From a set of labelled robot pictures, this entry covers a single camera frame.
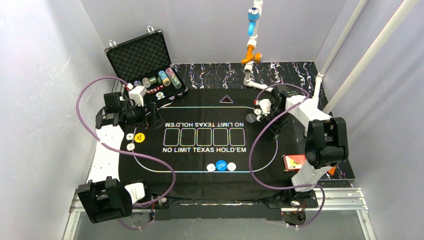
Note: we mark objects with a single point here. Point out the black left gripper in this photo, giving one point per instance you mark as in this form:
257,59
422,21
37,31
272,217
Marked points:
147,115

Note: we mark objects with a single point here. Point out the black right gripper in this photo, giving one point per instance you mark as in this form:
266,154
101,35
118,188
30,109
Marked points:
270,117

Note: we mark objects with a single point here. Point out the yellow big blind button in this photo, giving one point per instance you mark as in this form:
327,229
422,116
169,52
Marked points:
139,137

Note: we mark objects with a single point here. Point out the white grey poker chip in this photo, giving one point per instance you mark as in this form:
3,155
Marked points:
130,147
257,112
231,166

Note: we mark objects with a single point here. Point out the clear dealer button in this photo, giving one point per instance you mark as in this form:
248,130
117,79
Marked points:
251,118

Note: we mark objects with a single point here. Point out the red playing card box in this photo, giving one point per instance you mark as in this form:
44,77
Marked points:
293,162

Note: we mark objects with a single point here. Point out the blue small blind button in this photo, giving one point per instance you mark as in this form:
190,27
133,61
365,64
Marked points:
221,165

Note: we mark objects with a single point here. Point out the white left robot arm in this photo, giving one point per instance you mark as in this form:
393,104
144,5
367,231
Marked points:
105,196

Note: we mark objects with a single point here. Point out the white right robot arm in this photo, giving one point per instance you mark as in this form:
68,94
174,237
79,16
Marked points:
326,142

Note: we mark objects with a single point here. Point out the blue chip stack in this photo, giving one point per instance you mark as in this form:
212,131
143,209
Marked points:
164,78

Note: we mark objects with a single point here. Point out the pink green chip stack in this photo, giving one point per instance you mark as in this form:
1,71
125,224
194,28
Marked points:
173,78

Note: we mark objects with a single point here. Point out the black poker table mat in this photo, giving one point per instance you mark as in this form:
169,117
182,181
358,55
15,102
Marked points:
201,128

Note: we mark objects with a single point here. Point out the black aluminium chip case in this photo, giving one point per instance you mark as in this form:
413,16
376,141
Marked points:
144,57

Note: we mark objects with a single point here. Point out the orange black small tool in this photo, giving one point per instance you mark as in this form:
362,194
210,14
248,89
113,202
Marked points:
333,173

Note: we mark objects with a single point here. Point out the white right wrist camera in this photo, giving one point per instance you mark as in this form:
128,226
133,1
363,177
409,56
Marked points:
264,105

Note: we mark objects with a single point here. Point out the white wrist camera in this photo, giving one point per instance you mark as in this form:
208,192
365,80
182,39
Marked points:
264,105
137,95

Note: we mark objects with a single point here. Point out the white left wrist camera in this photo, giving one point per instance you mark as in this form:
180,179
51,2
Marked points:
137,95

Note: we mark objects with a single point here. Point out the white pvc pipe frame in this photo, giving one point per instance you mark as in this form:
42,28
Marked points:
297,36

